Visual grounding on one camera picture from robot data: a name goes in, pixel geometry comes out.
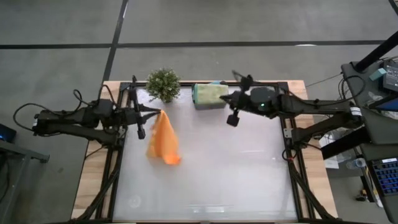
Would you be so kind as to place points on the small potted green plant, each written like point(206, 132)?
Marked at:
point(163, 85)

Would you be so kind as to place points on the grey plastic bin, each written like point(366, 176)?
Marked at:
point(211, 106)

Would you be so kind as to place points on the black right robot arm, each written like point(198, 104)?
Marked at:
point(311, 105)

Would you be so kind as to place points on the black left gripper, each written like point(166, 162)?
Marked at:
point(135, 116)

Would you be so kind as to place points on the black table frame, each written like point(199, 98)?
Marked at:
point(186, 83)

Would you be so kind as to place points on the blue tablet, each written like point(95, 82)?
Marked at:
point(387, 105)

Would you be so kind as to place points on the small teal box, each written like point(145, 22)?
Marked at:
point(377, 74)

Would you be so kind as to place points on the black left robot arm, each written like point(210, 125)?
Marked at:
point(77, 121)

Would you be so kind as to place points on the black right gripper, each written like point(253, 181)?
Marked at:
point(241, 99)

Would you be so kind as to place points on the clear plastic bottle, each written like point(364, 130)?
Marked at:
point(357, 162)

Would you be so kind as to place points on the pale green microfiber towel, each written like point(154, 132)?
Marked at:
point(211, 93)

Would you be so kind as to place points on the black stand pole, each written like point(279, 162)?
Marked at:
point(376, 53)

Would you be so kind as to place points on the dark grey side desk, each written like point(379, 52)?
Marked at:
point(360, 102)

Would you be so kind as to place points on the grey side cart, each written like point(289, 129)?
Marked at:
point(18, 149)

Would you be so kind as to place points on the backlit keyboard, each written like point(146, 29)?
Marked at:
point(387, 177)

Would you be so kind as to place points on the orange microfiber towel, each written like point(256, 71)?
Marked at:
point(163, 140)

